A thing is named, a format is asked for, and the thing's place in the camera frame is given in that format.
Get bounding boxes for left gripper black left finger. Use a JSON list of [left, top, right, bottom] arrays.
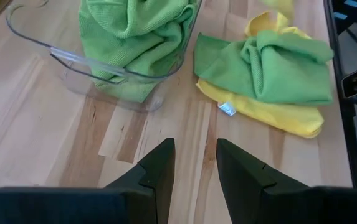
[[0, 138, 176, 224]]

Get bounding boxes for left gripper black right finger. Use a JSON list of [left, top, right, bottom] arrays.
[[216, 138, 357, 224]]

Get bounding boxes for yellow microfiber towel with label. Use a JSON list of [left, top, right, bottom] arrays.
[[196, 11, 325, 139]]

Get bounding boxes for green microfiber towel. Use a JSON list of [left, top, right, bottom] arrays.
[[78, 0, 199, 103], [193, 29, 335, 106]]

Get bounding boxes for clear plastic basket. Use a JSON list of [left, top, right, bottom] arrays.
[[5, 0, 204, 113]]

